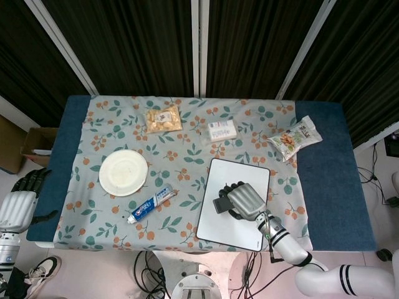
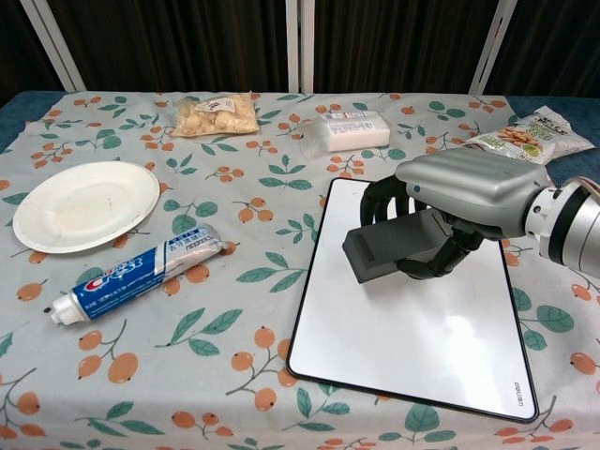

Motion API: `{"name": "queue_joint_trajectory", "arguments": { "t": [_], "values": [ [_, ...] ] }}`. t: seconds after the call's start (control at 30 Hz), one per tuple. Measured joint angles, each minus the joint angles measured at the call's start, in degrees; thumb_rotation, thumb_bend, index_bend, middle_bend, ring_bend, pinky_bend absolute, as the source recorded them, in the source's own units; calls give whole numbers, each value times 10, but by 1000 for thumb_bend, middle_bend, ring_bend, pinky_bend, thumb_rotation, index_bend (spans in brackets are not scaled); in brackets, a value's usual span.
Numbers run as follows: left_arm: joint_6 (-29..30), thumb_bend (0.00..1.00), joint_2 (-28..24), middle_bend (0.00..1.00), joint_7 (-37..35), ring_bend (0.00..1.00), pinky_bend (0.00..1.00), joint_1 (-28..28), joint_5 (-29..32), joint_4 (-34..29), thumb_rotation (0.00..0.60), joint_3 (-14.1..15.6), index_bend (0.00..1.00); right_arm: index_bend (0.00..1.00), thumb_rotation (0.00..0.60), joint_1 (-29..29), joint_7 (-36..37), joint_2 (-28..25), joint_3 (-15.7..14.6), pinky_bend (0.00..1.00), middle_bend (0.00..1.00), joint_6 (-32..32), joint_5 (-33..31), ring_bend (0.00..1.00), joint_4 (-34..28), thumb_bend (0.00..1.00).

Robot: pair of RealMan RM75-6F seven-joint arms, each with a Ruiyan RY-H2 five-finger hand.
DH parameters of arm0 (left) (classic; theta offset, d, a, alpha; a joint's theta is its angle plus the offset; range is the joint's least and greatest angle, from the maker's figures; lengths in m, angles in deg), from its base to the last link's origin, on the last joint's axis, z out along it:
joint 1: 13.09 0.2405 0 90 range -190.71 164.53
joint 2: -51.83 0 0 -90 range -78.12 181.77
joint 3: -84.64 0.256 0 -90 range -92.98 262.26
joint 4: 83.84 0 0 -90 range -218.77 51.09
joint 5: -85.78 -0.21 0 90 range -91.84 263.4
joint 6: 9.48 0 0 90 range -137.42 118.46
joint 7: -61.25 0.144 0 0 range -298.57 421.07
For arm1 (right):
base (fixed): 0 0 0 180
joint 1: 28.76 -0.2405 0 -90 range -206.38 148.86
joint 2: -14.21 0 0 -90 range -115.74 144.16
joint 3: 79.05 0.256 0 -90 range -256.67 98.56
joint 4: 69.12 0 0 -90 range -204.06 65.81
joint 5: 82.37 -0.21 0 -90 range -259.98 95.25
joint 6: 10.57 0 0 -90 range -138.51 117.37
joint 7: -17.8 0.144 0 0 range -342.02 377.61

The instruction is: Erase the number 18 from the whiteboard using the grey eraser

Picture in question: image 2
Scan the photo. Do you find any white soap bar in wrapper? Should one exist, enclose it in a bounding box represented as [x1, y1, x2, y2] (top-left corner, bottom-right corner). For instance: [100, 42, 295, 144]
[299, 106, 392, 158]

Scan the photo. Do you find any green white snack bag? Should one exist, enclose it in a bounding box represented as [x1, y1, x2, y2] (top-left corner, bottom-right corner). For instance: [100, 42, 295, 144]
[462, 105, 593, 166]

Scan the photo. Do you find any dark grey eraser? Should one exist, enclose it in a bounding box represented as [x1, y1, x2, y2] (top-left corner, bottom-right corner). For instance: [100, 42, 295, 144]
[341, 208, 454, 285]

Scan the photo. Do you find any black curtain panel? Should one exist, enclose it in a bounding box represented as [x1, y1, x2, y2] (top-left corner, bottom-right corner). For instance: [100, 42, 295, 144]
[44, 0, 290, 94]
[482, 0, 600, 98]
[312, 0, 499, 95]
[0, 0, 71, 102]

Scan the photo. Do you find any white whiteboard black rim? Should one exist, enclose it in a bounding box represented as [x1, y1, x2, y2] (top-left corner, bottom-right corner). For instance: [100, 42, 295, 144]
[285, 176, 540, 426]

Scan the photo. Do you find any clear bag of yellow snacks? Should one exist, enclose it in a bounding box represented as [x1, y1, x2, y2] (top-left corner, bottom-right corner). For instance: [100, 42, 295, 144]
[168, 92, 261, 139]

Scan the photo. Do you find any white paper plate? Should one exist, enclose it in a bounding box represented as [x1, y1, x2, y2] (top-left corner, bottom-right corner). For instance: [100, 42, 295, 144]
[12, 160, 161, 255]

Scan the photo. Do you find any white partition post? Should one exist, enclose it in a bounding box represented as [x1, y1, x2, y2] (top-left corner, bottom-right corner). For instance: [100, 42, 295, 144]
[468, 0, 511, 96]
[285, 0, 317, 94]
[21, 0, 88, 93]

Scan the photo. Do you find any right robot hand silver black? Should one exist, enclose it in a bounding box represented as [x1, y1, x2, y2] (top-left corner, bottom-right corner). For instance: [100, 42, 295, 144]
[359, 148, 550, 282]

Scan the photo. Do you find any blue white toothpaste tube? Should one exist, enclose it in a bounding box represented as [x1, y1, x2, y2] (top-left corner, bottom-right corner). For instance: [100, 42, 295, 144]
[50, 222, 232, 328]

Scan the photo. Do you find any floral patterned tablecloth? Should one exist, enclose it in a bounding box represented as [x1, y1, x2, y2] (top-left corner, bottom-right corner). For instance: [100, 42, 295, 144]
[0, 90, 600, 450]

